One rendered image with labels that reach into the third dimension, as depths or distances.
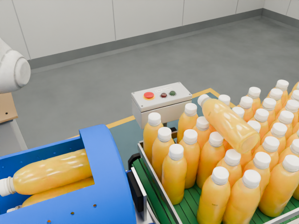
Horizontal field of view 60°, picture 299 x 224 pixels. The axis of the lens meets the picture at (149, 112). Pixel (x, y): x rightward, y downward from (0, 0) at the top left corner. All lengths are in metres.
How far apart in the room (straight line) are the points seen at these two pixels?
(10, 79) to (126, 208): 0.63
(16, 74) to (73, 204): 0.58
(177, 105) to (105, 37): 2.89
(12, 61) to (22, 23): 2.45
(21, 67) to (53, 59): 2.62
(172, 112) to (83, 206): 0.53
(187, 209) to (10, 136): 0.77
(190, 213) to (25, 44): 3.01
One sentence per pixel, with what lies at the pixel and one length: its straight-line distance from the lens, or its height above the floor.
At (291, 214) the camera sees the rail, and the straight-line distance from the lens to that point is 0.85.
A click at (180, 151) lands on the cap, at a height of 1.12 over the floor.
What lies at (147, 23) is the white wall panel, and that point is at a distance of 3.99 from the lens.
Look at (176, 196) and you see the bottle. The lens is 0.82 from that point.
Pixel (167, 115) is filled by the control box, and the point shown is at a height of 1.04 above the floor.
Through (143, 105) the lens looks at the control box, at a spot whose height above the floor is 1.10.
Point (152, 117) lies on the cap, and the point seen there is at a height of 1.12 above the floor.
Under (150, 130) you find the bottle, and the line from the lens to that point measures 0.82.
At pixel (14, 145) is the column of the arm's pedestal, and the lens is 1.26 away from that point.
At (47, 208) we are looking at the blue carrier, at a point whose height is 1.20.
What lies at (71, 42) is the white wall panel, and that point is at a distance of 3.61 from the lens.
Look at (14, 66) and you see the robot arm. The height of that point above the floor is 1.21.
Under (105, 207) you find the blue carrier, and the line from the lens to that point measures 0.55.
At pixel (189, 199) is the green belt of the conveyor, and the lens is 0.88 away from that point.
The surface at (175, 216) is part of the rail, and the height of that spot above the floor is 0.98.
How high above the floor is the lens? 1.63
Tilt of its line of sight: 38 degrees down
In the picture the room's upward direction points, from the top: straight up
